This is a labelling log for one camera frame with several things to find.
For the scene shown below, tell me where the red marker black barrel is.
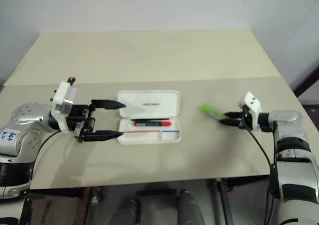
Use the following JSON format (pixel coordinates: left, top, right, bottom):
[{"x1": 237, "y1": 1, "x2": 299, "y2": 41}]
[{"x1": 131, "y1": 119, "x2": 172, "y2": 127}]

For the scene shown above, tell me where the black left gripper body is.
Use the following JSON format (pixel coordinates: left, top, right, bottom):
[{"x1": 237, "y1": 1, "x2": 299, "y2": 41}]
[{"x1": 66, "y1": 104, "x2": 97, "y2": 143}]

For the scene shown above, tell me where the green marker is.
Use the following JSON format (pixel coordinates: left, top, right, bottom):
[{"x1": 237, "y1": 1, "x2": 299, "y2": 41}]
[{"x1": 198, "y1": 105, "x2": 229, "y2": 121}]

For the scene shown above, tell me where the dark diagonal beam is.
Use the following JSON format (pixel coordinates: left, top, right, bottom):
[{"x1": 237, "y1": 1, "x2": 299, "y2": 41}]
[{"x1": 292, "y1": 64, "x2": 319, "y2": 104}]

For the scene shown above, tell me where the white pencil case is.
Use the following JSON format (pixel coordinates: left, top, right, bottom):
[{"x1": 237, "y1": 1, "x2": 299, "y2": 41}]
[{"x1": 117, "y1": 90, "x2": 182, "y2": 146}]

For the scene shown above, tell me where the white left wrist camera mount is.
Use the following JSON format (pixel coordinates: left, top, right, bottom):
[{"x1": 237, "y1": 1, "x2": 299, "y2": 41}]
[{"x1": 50, "y1": 77, "x2": 79, "y2": 133}]

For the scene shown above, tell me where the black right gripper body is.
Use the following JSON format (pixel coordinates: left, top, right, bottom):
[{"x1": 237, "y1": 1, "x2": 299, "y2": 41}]
[{"x1": 238, "y1": 105, "x2": 250, "y2": 130}]

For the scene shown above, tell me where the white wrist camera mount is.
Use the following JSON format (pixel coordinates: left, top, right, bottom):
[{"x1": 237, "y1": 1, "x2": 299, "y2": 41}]
[
  {"x1": 50, "y1": 77, "x2": 79, "y2": 133},
  {"x1": 239, "y1": 91, "x2": 263, "y2": 132}
]

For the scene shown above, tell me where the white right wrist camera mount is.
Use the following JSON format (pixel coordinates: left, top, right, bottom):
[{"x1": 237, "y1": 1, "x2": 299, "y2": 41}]
[{"x1": 239, "y1": 91, "x2": 263, "y2": 132}]

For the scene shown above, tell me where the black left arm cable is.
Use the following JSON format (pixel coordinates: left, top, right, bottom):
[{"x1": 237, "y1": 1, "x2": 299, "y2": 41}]
[{"x1": 31, "y1": 131, "x2": 62, "y2": 166}]

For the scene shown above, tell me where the white label blue handwriting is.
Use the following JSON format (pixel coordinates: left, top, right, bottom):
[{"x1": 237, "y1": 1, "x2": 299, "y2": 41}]
[{"x1": 0, "y1": 128, "x2": 17, "y2": 146}]

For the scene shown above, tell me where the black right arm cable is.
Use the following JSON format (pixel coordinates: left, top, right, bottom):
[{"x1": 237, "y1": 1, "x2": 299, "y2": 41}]
[{"x1": 242, "y1": 106, "x2": 278, "y2": 206}]

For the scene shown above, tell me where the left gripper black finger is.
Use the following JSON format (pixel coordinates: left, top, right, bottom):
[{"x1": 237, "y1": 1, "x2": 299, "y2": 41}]
[
  {"x1": 90, "y1": 99, "x2": 127, "y2": 111},
  {"x1": 83, "y1": 130, "x2": 125, "y2": 142}
]

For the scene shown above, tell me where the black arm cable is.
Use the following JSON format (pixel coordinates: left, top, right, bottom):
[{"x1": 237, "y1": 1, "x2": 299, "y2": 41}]
[
  {"x1": 31, "y1": 131, "x2": 62, "y2": 166},
  {"x1": 242, "y1": 106, "x2": 278, "y2": 206}
]

